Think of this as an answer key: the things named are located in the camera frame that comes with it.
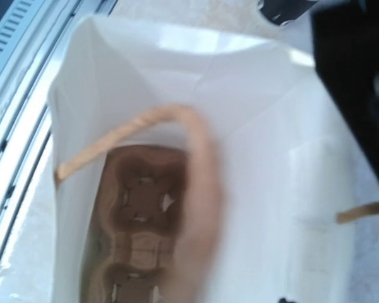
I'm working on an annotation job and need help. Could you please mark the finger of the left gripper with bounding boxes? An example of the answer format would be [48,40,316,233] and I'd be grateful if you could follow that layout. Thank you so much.
[311,1,379,181]

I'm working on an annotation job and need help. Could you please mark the beige paper bag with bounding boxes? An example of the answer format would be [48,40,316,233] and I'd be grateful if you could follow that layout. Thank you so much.
[48,15,379,302]

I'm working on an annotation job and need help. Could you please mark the brown pulp cup carrier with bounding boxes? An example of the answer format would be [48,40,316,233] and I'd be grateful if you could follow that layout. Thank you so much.
[81,145,187,302]

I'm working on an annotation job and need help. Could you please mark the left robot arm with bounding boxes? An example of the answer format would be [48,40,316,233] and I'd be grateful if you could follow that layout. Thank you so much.
[257,1,379,181]

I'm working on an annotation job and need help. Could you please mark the aluminium front rail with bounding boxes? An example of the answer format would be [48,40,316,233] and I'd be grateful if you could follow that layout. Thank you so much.
[0,1,116,262]

